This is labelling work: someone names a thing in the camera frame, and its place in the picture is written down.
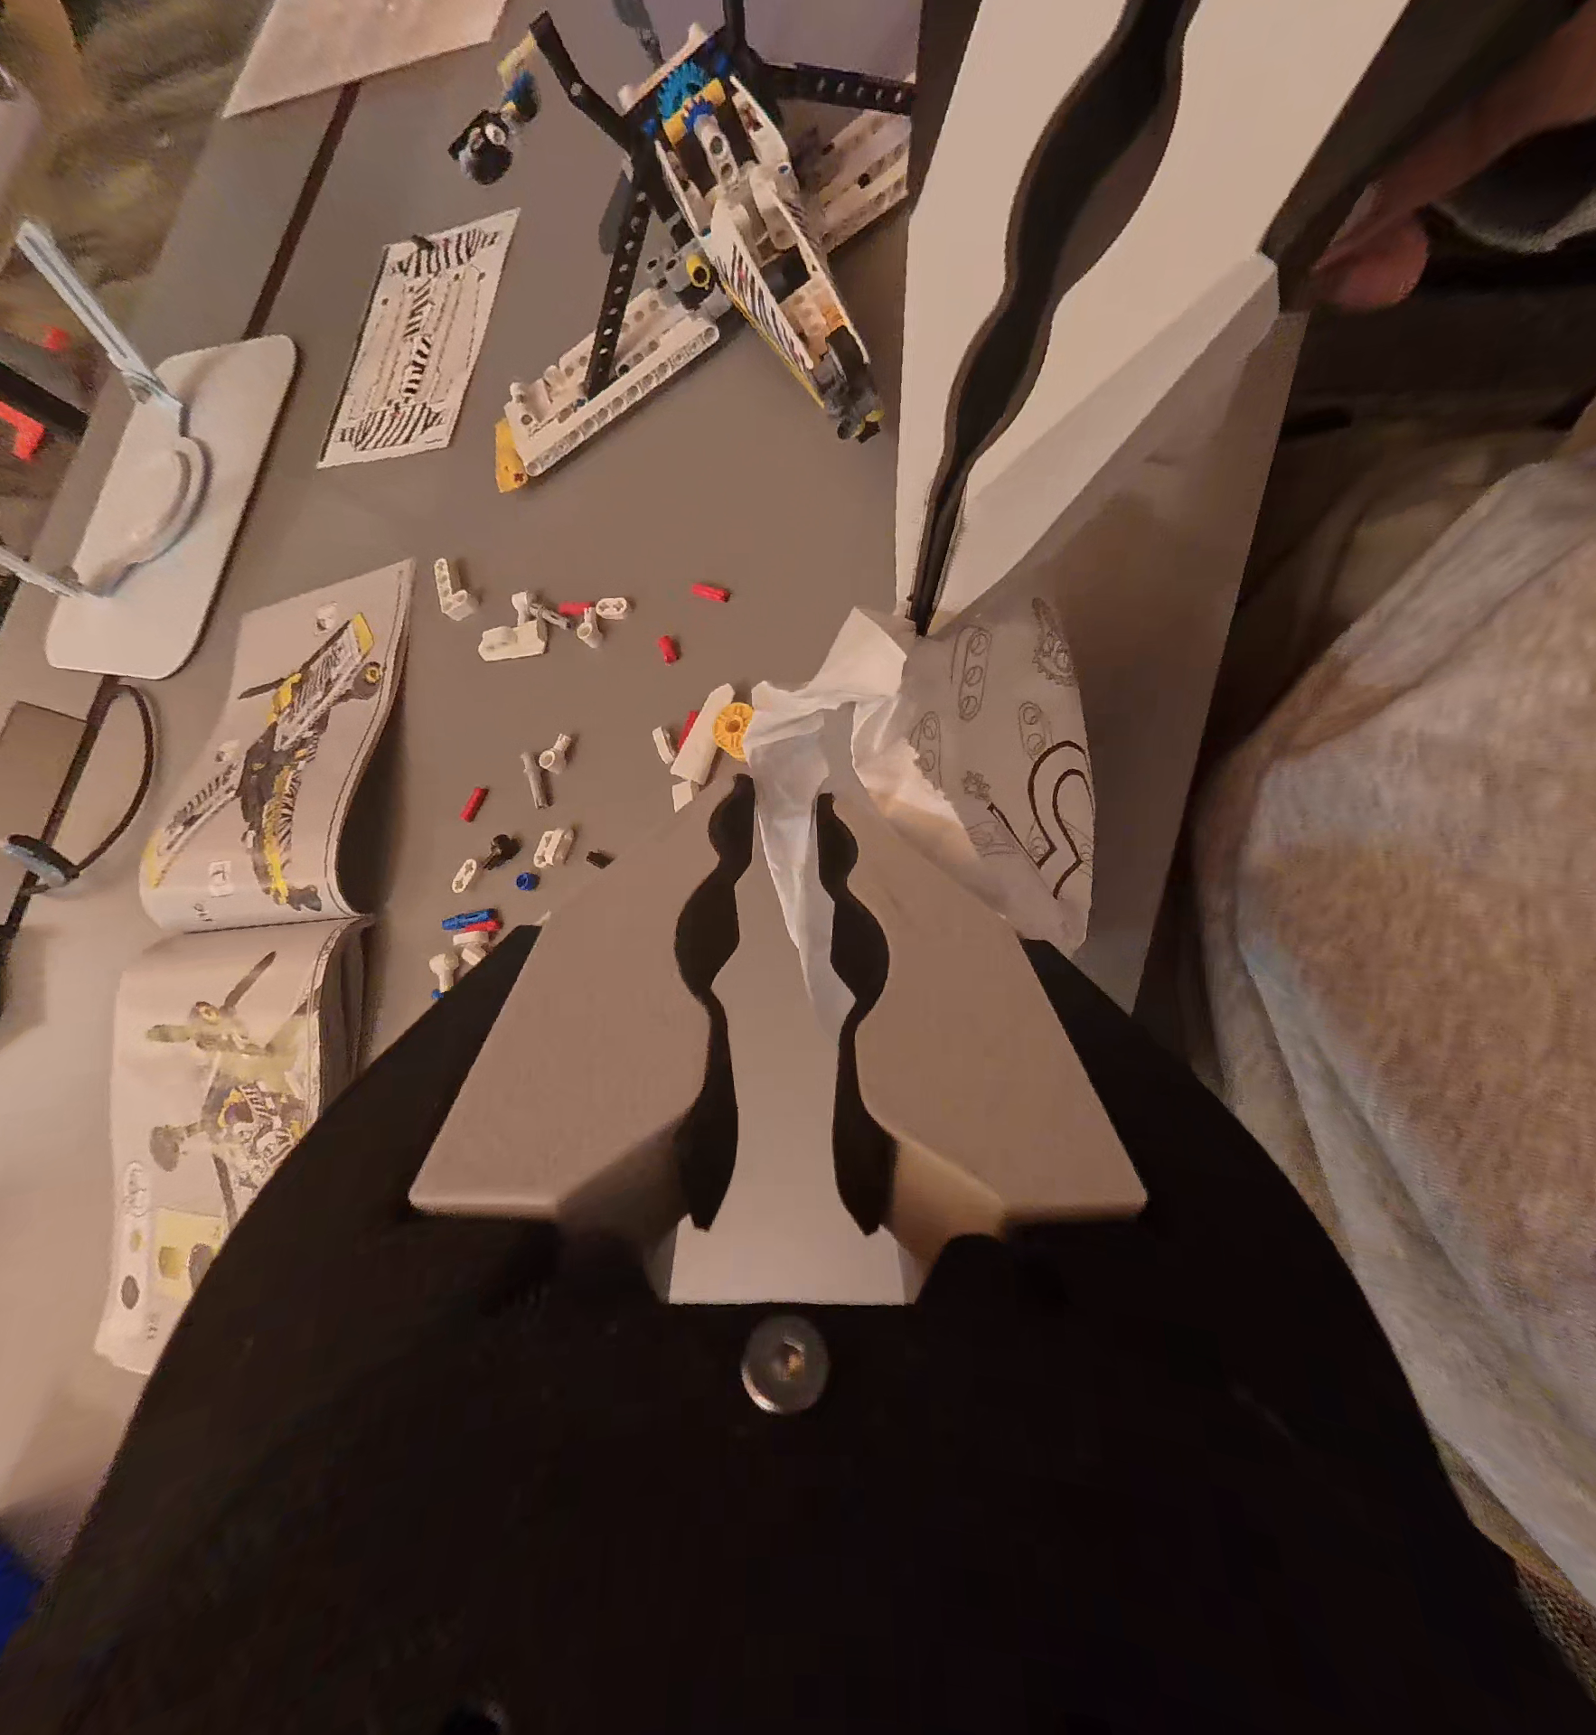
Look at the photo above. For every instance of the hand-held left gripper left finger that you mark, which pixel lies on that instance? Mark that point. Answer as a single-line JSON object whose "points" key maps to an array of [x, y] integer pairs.
{"points": [[568, 1084]]}

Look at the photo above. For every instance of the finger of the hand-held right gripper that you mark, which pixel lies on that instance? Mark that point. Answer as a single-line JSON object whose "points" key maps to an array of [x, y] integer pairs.
{"points": [[1151, 338], [960, 202]]}

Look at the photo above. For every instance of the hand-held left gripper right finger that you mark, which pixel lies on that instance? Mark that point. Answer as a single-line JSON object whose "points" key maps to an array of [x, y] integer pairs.
{"points": [[1000, 1084]]}

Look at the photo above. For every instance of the lego airplane model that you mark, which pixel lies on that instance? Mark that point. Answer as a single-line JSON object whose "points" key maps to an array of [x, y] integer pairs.
{"points": [[758, 230]]}

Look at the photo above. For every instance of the printed white paper bag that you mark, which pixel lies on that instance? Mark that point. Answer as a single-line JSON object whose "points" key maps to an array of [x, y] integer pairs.
{"points": [[1000, 759]]}

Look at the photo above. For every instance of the yellow lego wheel hub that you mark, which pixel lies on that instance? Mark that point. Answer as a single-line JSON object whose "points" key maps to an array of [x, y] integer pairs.
{"points": [[730, 730]]}

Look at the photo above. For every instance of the lego instruction booklet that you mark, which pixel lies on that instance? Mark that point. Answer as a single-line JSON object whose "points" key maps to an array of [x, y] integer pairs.
{"points": [[283, 759]]}

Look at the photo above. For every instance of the scattered small lego pieces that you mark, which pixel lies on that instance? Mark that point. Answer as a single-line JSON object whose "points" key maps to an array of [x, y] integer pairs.
{"points": [[706, 590]]}

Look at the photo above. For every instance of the pile of dark lego parts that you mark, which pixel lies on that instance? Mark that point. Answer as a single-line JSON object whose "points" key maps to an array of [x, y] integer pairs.
{"points": [[486, 141]]}

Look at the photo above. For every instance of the white angled lego beam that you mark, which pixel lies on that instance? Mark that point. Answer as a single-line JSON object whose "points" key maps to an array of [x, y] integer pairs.
{"points": [[449, 575]]}

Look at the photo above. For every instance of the person's right hand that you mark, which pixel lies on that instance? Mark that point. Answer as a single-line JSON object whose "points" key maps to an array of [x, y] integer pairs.
{"points": [[1381, 265]]}

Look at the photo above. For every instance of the zebra striped sticker sheet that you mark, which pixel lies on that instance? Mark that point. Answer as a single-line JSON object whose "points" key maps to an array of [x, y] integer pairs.
{"points": [[418, 338]]}

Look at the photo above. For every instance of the printed white paper sheet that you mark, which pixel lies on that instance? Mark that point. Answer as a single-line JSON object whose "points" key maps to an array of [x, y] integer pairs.
{"points": [[364, 48]]}

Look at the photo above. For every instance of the white display stand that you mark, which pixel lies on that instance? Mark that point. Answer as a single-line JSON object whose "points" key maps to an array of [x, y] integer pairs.
{"points": [[160, 542]]}

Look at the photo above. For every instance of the white lego bracket piece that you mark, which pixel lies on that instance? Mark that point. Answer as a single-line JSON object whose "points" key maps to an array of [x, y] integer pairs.
{"points": [[511, 641]]}

